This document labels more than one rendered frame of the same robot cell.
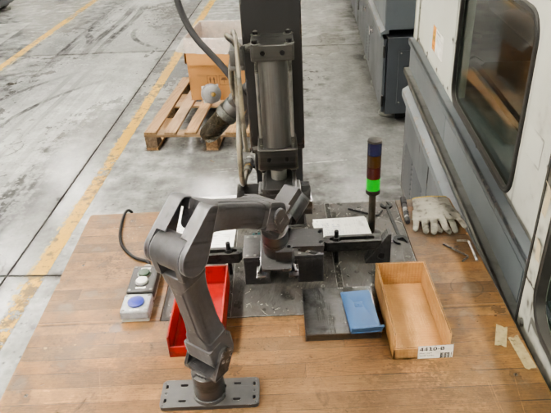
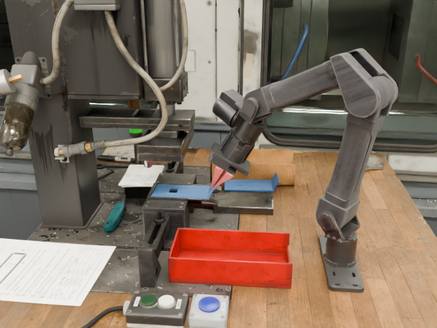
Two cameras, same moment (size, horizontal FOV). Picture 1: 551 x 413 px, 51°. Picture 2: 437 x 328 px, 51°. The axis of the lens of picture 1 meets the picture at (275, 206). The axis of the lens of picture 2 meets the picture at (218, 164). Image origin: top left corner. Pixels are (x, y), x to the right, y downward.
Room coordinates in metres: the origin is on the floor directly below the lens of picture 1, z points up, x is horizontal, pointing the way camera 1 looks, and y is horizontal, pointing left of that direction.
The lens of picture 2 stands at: (1.02, 1.02, 1.49)
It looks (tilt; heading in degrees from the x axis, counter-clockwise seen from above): 23 degrees down; 274
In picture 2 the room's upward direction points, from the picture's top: straight up
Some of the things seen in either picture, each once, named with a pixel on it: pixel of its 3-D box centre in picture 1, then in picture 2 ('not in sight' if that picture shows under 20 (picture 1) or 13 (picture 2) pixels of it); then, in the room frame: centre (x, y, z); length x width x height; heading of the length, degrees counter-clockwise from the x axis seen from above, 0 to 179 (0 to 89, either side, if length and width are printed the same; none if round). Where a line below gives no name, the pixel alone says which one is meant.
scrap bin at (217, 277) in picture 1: (201, 307); (231, 256); (1.05, 0.19, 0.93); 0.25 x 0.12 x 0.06; 179
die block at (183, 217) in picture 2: (283, 259); (172, 206); (1.21, -0.01, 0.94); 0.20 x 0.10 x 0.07; 89
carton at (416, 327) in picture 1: (411, 308); (252, 166); (1.00, -0.30, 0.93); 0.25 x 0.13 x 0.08; 179
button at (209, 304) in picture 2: (136, 303); (209, 306); (1.08, 0.35, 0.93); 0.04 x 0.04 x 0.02
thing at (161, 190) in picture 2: not in sight; (184, 187); (1.17, 0.00, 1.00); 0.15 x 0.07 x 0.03; 179
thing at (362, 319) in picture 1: (361, 308); (251, 181); (1.01, -0.18, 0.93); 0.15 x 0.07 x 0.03; 3
